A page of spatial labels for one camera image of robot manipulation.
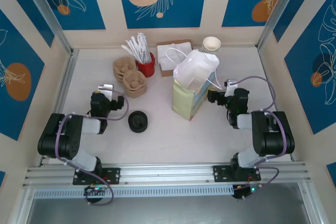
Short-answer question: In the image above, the brown cardboard napkin box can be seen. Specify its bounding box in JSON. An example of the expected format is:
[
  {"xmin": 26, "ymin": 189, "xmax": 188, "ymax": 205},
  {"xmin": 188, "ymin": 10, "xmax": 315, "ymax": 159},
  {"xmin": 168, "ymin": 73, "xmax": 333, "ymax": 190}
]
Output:
[{"xmin": 156, "ymin": 39, "xmax": 194, "ymax": 78}]

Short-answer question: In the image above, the grey metal panel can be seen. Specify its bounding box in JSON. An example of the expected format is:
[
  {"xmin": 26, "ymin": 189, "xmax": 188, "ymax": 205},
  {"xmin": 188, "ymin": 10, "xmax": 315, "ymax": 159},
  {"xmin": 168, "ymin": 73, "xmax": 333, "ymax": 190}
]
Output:
[{"xmin": 25, "ymin": 196, "xmax": 316, "ymax": 224}]

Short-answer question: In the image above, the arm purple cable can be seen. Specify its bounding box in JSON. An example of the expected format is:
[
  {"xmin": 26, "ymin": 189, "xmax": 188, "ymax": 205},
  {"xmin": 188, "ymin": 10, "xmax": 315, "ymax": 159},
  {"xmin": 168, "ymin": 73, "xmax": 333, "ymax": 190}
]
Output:
[
  {"xmin": 235, "ymin": 76, "xmax": 288, "ymax": 193},
  {"xmin": 55, "ymin": 89, "xmax": 130, "ymax": 206}
]

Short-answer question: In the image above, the white paper napkin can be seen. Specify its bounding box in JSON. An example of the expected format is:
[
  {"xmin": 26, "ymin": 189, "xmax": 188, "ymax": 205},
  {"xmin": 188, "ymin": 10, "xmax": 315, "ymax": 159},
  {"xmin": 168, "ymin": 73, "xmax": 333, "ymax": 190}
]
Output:
[{"xmin": 156, "ymin": 41, "xmax": 192, "ymax": 71}]

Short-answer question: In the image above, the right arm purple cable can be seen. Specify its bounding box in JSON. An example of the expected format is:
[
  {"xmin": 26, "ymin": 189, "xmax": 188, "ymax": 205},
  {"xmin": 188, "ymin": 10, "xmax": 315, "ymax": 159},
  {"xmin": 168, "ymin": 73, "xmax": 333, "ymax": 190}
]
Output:
[{"xmin": 235, "ymin": 76, "xmax": 288, "ymax": 193}]

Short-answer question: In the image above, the aluminium side rail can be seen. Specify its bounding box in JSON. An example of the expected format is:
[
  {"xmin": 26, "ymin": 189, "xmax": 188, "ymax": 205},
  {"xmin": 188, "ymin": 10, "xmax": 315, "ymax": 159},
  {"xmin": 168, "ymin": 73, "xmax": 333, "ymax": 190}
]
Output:
[{"xmin": 38, "ymin": 49, "xmax": 80, "ymax": 167}]

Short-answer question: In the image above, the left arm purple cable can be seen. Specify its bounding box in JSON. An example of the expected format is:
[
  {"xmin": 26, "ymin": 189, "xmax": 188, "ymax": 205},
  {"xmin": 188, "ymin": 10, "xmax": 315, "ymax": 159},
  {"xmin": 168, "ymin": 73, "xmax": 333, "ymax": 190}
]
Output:
[{"xmin": 55, "ymin": 89, "xmax": 130, "ymax": 206}]

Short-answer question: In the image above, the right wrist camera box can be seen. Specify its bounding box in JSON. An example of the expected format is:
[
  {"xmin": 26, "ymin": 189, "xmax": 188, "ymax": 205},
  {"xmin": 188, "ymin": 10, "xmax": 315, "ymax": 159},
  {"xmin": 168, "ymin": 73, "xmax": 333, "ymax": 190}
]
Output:
[{"xmin": 224, "ymin": 78, "xmax": 239, "ymax": 90}]

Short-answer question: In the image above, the aluminium frame post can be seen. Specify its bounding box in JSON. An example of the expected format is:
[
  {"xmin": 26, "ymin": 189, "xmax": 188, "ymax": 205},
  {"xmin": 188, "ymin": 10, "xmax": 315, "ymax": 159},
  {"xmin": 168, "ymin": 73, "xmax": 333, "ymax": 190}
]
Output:
[
  {"xmin": 18, "ymin": 0, "xmax": 74, "ymax": 55},
  {"xmin": 256, "ymin": 0, "xmax": 304, "ymax": 51}
]

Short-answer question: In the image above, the white slotted cable duct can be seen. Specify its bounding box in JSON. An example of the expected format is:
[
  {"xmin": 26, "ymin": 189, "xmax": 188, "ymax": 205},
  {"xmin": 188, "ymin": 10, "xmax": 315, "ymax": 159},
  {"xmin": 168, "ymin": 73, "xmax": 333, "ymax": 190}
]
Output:
[{"xmin": 33, "ymin": 184, "xmax": 236, "ymax": 199}]

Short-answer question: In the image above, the wide aluminium base rail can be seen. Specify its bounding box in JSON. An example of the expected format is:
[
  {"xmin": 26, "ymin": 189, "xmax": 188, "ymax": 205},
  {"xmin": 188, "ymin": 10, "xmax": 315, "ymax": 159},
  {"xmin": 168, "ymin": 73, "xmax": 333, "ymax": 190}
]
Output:
[{"xmin": 22, "ymin": 161, "xmax": 313, "ymax": 189}]

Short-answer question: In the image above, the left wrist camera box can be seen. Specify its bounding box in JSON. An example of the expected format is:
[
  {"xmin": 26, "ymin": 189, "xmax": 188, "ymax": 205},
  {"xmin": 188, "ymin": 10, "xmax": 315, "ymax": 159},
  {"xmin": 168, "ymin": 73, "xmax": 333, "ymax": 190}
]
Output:
[{"xmin": 97, "ymin": 83, "xmax": 114, "ymax": 95}]

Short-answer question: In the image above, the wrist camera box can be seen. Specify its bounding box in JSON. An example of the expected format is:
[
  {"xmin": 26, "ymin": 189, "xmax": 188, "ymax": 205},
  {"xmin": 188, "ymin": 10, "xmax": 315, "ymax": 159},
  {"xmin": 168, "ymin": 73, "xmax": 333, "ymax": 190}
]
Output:
[
  {"xmin": 224, "ymin": 78, "xmax": 239, "ymax": 90},
  {"xmin": 97, "ymin": 83, "xmax": 114, "ymax": 95}
]

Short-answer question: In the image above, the white wrapped straw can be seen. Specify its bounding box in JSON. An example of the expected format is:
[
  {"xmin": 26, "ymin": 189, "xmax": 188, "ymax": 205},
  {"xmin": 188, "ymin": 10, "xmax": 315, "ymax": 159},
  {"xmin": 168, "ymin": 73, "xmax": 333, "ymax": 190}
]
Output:
[
  {"xmin": 121, "ymin": 45, "xmax": 140, "ymax": 61},
  {"xmin": 130, "ymin": 36, "xmax": 144, "ymax": 58},
  {"xmin": 136, "ymin": 32, "xmax": 147, "ymax": 58},
  {"xmin": 125, "ymin": 39, "xmax": 142, "ymax": 59},
  {"xmin": 141, "ymin": 34, "xmax": 151, "ymax": 59}
]

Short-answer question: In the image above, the yellow-green paper takeout bag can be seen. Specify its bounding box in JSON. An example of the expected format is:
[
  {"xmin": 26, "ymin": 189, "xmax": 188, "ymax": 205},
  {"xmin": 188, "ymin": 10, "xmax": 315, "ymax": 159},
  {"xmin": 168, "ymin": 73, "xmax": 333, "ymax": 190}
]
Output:
[{"xmin": 165, "ymin": 47, "xmax": 224, "ymax": 122}]

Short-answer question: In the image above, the red straw holder cup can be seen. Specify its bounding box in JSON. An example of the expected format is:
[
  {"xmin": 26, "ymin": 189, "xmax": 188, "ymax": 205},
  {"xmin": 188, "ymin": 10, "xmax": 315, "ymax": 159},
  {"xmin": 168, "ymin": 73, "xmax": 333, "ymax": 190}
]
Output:
[{"xmin": 135, "ymin": 52, "xmax": 156, "ymax": 78}]

